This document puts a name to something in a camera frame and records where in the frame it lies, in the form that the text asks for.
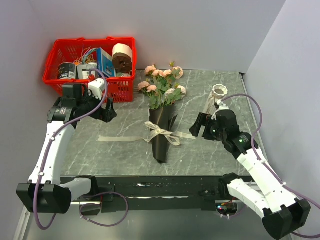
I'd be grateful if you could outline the pink artificial flower bouquet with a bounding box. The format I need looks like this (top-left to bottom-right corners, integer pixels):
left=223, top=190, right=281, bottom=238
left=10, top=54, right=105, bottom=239
left=137, top=61, right=187, bottom=110

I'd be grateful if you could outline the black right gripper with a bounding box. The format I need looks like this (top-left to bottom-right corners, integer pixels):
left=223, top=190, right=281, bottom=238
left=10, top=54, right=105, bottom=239
left=189, top=112, right=226, bottom=142

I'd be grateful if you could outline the silver round can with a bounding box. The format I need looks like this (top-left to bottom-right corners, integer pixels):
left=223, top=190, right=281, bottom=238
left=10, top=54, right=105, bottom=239
left=116, top=71, right=132, bottom=78

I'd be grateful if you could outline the black tin can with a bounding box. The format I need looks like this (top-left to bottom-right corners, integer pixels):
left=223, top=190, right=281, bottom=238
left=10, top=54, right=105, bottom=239
left=57, top=62, right=77, bottom=80

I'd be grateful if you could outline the blue product box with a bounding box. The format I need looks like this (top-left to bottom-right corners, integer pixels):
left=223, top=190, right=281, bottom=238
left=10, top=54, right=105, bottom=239
left=96, top=47, right=116, bottom=78

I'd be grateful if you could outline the grey labelled box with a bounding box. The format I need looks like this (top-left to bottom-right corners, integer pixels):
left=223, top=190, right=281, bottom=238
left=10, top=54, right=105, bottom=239
left=77, top=62, right=98, bottom=80

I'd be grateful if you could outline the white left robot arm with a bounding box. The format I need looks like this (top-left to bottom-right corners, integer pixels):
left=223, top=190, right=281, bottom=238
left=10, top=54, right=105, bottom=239
left=16, top=78, right=117, bottom=214

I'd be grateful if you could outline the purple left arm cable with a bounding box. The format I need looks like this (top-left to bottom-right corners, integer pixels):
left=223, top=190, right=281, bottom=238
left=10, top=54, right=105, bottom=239
left=33, top=67, right=129, bottom=230

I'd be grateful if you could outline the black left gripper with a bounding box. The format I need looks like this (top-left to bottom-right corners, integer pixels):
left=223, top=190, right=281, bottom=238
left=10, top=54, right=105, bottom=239
left=77, top=88, right=117, bottom=123

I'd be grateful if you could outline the white ribbed ceramic vase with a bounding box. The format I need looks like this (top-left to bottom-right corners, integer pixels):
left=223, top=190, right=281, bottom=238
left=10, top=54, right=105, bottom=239
left=202, top=84, right=228, bottom=114

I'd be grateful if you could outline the beige printed ribbon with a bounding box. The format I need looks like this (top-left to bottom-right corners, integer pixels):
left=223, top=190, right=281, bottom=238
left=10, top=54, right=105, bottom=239
left=97, top=121, right=196, bottom=146

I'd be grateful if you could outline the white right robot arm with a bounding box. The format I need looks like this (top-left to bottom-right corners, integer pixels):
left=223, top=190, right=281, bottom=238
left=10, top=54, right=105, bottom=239
left=189, top=109, right=311, bottom=240

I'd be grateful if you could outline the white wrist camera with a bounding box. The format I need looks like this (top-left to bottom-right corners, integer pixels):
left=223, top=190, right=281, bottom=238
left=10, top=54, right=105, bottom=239
left=88, top=78, right=106, bottom=100
left=211, top=99, right=229, bottom=120

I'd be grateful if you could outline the brown paper roll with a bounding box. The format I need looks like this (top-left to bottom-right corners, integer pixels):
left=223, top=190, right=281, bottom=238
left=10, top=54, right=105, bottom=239
left=112, top=43, right=133, bottom=73

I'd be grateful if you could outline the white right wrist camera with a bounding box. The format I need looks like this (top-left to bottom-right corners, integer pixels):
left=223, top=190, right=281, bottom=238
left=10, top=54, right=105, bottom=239
left=211, top=99, right=229, bottom=120

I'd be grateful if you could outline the black wrapping paper cone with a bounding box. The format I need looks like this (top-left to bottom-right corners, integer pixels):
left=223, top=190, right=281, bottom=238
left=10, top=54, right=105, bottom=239
left=149, top=104, right=177, bottom=164

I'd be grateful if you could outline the bundle of coloured wires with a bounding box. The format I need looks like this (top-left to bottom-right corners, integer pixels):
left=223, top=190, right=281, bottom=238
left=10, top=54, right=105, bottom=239
left=72, top=44, right=98, bottom=66

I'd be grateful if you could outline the red plastic shopping basket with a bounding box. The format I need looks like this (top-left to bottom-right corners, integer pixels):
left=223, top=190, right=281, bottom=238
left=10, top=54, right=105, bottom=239
left=42, top=36, right=137, bottom=103

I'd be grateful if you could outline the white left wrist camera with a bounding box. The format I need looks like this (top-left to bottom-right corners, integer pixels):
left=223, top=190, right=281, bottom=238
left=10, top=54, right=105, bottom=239
left=88, top=78, right=106, bottom=100

